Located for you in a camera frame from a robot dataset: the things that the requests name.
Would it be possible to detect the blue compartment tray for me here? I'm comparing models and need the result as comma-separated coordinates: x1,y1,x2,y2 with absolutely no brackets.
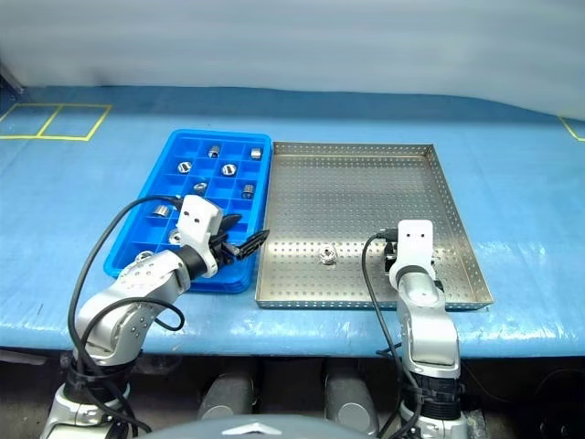
103,128,274,294

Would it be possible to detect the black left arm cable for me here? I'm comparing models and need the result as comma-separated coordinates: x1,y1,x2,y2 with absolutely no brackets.
67,195,186,435

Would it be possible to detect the yellow tape double square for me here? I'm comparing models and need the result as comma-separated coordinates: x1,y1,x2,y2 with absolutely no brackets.
0,102,113,142

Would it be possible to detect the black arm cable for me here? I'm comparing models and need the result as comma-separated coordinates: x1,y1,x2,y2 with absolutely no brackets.
360,230,424,439
67,195,186,435

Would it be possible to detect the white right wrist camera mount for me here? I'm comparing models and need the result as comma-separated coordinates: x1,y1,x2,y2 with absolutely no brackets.
388,219,435,284

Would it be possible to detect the grey robot torso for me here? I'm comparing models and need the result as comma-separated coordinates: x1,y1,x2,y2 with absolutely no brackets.
141,413,367,439

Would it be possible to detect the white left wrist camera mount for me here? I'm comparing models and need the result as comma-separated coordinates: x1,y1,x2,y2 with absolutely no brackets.
175,195,225,279

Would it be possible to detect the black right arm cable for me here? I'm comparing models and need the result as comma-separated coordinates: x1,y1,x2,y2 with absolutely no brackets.
360,230,424,439

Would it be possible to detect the grey rounded robot leg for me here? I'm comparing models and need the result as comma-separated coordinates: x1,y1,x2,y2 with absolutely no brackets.
324,370,380,435
197,370,255,422

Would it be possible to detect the perforated metal tray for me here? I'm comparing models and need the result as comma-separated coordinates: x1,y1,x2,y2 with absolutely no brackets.
254,141,495,311

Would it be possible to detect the blue plastic table cover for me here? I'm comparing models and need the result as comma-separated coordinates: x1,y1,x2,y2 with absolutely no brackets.
0,85,585,358

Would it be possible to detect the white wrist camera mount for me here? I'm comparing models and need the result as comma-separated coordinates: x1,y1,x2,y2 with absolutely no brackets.
175,195,225,279
388,219,435,284

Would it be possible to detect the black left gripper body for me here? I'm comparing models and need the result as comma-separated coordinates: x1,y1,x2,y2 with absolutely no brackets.
209,228,241,269

